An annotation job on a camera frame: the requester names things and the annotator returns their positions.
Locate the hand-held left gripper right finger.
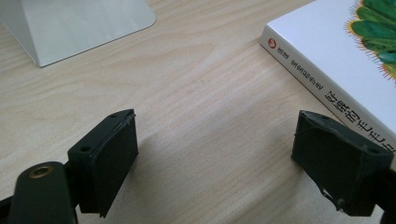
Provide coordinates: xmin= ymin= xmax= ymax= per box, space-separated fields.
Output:
xmin=290 ymin=109 xmax=395 ymax=217

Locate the white book with green print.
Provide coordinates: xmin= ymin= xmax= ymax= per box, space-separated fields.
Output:
xmin=259 ymin=0 xmax=396 ymax=173

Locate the grey metal bookend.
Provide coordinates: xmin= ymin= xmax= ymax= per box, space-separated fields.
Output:
xmin=0 ymin=0 xmax=157 ymax=68

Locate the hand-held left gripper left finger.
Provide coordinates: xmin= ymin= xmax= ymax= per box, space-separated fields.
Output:
xmin=67 ymin=108 xmax=140 ymax=218

